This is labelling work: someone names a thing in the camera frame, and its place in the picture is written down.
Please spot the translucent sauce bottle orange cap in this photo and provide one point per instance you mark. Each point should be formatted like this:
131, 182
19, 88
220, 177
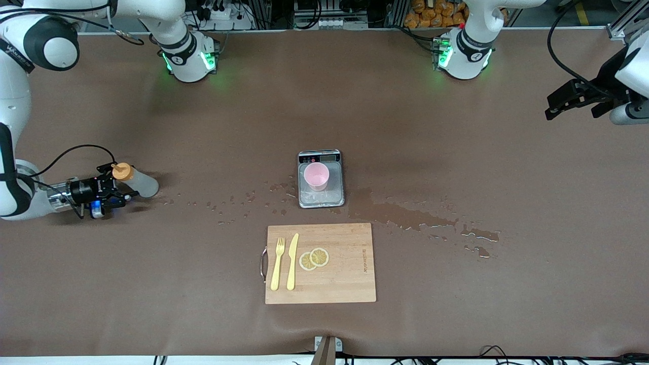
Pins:
144, 185

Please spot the yellow plastic fork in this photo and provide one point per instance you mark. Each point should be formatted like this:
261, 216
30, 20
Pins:
275, 276

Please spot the white power strip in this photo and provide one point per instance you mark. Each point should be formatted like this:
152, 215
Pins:
225, 15

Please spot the aluminium frame profile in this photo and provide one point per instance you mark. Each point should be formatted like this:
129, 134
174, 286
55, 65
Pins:
615, 32

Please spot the orange snack bags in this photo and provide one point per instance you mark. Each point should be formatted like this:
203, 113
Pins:
431, 10

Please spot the brown liquid puddle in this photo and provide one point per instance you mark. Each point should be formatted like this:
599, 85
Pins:
405, 215

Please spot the pink plastic cup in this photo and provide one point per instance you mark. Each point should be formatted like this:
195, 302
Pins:
317, 175

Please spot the white socket box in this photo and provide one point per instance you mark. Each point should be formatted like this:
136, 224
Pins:
329, 23

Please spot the dried lemon slice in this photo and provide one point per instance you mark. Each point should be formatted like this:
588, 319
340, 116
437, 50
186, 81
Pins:
305, 262
320, 256

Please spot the yellow plastic knife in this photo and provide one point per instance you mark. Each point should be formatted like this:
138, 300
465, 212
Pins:
292, 263

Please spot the silver digital kitchen scale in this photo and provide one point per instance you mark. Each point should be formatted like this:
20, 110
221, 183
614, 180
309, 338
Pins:
324, 200

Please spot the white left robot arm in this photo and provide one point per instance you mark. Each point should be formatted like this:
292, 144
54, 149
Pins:
469, 50

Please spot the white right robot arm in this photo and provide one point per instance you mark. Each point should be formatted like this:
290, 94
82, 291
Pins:
15, 86

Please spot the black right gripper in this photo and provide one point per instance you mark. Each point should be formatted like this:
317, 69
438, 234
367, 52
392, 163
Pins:
84, 189

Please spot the wooden cutting board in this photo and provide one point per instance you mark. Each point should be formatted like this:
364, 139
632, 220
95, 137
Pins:
350, 284

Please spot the metal table edge bracket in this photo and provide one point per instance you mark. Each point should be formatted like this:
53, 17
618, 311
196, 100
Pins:
327, 352

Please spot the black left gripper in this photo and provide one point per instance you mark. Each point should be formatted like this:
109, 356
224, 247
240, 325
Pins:
604, 79

